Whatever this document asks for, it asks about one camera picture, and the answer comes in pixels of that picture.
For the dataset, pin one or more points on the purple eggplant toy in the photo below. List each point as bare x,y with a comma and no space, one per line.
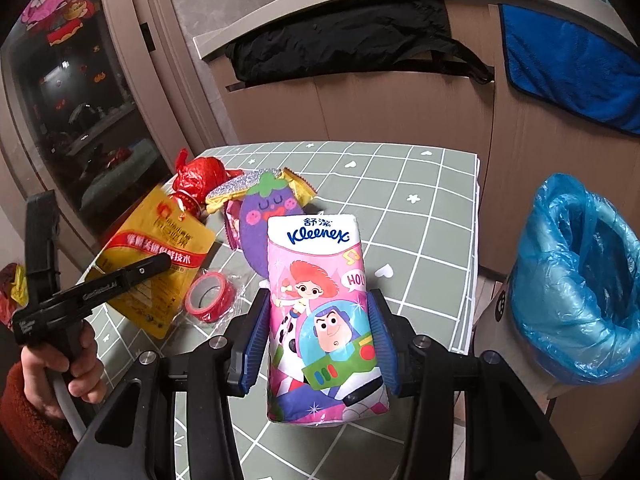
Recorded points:
265,210

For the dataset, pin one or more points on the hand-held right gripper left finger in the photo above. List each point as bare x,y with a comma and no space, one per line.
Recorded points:
255,342

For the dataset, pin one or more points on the white counter ledge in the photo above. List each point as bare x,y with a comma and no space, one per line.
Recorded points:
220,42

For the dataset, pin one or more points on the group of colourful window stickers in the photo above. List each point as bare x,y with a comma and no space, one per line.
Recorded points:
50,5

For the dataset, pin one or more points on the red and yellow wrapper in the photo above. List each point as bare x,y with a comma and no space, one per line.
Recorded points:
10,290

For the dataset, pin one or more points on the blue towel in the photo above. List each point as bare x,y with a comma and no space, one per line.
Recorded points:
560,60

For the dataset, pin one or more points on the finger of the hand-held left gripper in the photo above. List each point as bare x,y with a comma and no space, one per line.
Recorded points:
130,275

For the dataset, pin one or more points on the yellow food packet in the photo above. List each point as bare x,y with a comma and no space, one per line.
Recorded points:
145,230

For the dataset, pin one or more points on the beige cabinet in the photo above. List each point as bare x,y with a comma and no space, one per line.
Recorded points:
400,120

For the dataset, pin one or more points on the red foil wrapper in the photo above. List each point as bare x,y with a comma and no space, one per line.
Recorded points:
202,175

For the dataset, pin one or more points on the gold snack wrapper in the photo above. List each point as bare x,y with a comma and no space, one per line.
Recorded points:
297,185

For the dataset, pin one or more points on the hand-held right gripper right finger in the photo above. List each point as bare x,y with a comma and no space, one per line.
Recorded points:
382,355

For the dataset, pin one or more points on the silver glitter wrapper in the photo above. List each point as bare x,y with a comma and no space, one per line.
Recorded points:
235,187

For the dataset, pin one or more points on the pink cartoon tissue pack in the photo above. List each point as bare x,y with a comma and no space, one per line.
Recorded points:
320,285

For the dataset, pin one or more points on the pink wrapper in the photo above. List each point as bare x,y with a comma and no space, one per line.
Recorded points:
232,225

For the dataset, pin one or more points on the person's left forearm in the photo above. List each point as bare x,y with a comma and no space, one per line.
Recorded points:
25,435

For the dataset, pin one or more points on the person's left hand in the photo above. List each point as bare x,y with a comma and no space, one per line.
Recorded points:
35,380

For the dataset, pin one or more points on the red tape roll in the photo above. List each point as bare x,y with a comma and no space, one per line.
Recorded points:
222,304

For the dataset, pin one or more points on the black cloth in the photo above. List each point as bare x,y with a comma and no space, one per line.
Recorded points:
340,35

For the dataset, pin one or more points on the dark glass door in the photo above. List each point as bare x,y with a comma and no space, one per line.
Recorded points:
75,95

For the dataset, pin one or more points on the bin with blue bag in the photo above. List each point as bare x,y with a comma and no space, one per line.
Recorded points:
560,270

